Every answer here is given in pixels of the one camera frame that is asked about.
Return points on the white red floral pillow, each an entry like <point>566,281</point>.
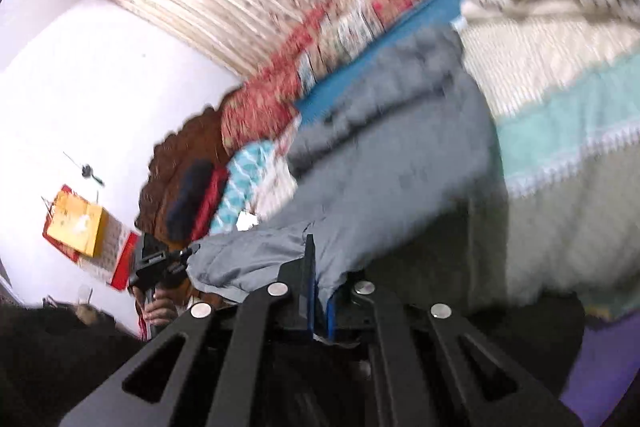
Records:
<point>277,185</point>

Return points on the red yellow wall calendar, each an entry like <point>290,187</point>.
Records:
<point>88,235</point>

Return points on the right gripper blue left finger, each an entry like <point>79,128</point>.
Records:
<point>309,283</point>

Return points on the red floral patchwork quilt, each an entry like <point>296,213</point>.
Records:
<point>325,51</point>

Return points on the teal white wavy pillow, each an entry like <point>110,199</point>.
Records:
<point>246,169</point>

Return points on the carved wooden headboard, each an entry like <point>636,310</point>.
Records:
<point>199,138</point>

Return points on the red garment on headboard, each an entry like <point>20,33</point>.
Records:
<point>210,203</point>

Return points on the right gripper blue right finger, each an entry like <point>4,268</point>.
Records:
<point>332,325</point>

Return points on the person's left hand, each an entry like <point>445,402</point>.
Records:
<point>160,310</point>

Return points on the grey puffer jacket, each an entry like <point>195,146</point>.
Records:
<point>411,139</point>

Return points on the patterned beige teal bedsheet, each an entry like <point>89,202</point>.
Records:
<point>564,92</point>

